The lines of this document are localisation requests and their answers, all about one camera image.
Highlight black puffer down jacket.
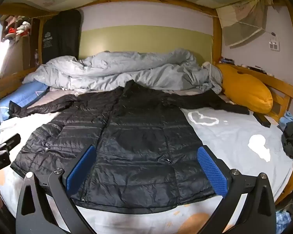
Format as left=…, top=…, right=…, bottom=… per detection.
left=9, top=81, right=249, bottom=214

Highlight blue pillow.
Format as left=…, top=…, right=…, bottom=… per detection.
left=0, top=81, right=49, bottom=121

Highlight grey printed bed sheet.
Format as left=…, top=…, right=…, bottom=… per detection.
left=0, top=87, right=293, bottom=234

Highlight black flat phone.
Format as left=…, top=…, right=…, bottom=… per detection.
left=253, top=112, right=271, bottom=128

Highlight yellow pillow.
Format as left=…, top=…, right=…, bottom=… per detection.
left=217, top=64, right=273, bottom=114

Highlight plush toys on shelf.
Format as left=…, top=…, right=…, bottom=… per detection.
left=0, top=15, right=32, bottom=44

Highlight black hanging garment with print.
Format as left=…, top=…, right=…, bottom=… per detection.
left=42, top=10, right=82, bottom=64

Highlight light blue rumpled duvet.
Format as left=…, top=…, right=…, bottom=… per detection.
left=23, top=49, right=222, bottom=94

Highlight wooden bunk bed frame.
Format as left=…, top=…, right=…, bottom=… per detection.
left=0, top=0, right=293, bottom=205

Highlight white wall socket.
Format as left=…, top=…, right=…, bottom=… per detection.
left=269, top=39, right=280, bottom=52

